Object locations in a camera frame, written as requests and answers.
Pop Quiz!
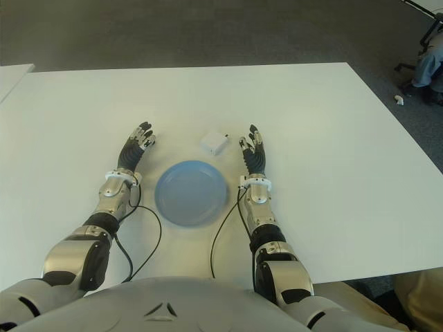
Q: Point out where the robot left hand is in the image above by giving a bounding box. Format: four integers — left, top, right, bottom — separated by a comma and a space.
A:
116, 120, 157, 174

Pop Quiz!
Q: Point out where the white side table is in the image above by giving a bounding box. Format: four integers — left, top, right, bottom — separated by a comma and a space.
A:
0, 63, 36, 104

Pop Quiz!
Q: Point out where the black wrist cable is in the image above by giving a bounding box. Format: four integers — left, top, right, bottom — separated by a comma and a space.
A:
210, 185, 253, 279
113, 183, 163, 284

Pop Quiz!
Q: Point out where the white square charger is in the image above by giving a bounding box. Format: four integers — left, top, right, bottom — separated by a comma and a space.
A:
199, 130, 232, 156

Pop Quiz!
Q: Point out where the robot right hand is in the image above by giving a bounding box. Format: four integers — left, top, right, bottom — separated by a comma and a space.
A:
237, 123, 268, 176

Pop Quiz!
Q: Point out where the white desk corner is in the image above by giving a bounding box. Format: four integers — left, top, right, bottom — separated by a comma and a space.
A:
404, 0, 443, 11

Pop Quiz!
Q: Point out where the grey robot torso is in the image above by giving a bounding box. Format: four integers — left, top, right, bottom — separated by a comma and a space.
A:
30, 276, 347, 332

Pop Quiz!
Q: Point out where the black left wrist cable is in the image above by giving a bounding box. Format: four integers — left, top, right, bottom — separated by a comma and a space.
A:
113, 183, 163, 284

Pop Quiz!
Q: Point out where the person's blue jeans leg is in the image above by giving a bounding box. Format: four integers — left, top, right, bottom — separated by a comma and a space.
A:
411, 44, 443, 89

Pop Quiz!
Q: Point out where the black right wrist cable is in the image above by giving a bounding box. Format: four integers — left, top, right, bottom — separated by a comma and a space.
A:
210, 185, 253, 279

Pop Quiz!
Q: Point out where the blue round plate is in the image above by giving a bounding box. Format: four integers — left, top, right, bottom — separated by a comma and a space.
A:
154, 159, 229, 228

